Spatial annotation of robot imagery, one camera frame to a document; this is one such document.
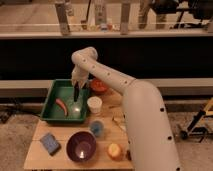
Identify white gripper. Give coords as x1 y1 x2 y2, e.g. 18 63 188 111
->
71 68 89 88

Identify black brush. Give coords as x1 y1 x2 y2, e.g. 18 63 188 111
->
74 82 79 102

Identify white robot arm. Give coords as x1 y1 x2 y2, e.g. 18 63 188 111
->
71 47 183 171

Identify red bowl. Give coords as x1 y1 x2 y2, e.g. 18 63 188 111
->
90 78 108 94

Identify purple bowl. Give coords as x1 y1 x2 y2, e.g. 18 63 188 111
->
66 131 96 163

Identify green plastic tray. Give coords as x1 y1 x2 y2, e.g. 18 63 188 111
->
41 79 90 124

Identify white plastic cup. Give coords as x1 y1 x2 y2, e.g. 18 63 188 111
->
87 96 102 114

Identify red chili pepper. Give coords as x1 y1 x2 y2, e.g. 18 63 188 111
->
55 98 68 116

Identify small blue cup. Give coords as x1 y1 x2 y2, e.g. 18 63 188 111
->
89 120 104 137

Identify blue sponge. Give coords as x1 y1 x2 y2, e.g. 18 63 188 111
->
40 133 61 156

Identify orange fruit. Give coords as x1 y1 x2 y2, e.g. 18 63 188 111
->
107 143 122 160

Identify bunch of dark grapes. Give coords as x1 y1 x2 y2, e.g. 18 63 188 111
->
126 150 131 161

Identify white handled knife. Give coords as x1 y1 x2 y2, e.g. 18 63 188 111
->
112 117 126 132

